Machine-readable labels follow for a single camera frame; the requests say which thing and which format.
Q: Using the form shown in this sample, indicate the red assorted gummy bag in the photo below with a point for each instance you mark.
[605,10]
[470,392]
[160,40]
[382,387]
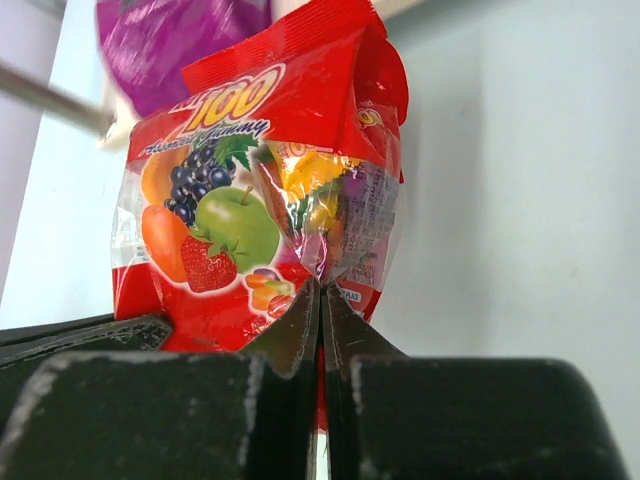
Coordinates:
[282,165]

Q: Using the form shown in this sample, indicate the purple grape gummy bag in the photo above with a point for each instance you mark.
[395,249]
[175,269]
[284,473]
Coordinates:
[146,44]

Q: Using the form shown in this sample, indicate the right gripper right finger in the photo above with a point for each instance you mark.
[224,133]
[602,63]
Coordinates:
[392,416]

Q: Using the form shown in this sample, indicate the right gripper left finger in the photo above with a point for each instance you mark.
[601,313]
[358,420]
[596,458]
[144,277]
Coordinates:
[157,415]

